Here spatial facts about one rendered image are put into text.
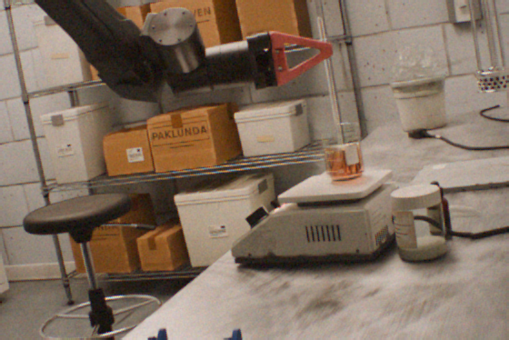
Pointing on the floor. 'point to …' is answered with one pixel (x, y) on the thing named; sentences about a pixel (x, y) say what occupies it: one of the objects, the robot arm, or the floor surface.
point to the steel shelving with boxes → (173, 142)
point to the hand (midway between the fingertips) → (325, 50)
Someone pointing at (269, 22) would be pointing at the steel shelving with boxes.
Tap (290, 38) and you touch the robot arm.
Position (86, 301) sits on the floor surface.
